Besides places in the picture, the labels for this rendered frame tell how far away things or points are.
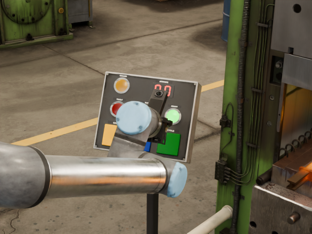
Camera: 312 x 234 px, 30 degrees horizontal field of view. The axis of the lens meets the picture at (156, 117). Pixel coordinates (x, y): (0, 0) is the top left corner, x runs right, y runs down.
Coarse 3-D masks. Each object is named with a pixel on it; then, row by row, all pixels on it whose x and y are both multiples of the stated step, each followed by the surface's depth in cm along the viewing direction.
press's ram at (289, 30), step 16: (288, 0) 170; (304, 0) 167; (288, 16) 172; (304, 16) 168; (272, 32) 177; (288, 32) 173; (304, 32) 170; (272, 48) 179; (288, 48) 175; (304, 48) 171
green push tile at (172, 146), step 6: (168, 132) 199; (168, 138) 199; (174, 138) 198; (180, 138) 198; (162, 144) 199; (168, 144) 198; (174, 144) 198; (156, 150) 199; (162, 150) 199; (168, 150) 198; (174, 150) 198
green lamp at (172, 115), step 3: (171, 111) 200; (174, 111) 200; (168, 114) 200; (171, 114) 200; (174, 114) 200; (177, 114) 199; (168, 117) 200; (171, 117) 200; (174, 117) 199; (177, 117) 199; (171, 120) 200; (174, 120) 199
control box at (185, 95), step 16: (112, 80) 207; (128, 80) 205; (144, 80) 204; (160, 80) 203; (176, 80) 201; (112, 96) 206; (128, 96) 205; (144, 96) 203; (176, 96) 200; (192, 96) 199; (112, 112) 205; (192, 112) 199; (176, 128) 199; (192, 128) 200; (96, 144) 205; (192, 144) 203; (176, 160) 198
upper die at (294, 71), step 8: (288, 56) 176; (296, 56) 174; (288, 64) 177; (296, 64) 175; (304, 64) 173; (288, 72) 177; (296, 72) 176; (304, 72) 174; (288, 80) 178; (296, 80) 176; (304, 80) 175; (304, 88) 175
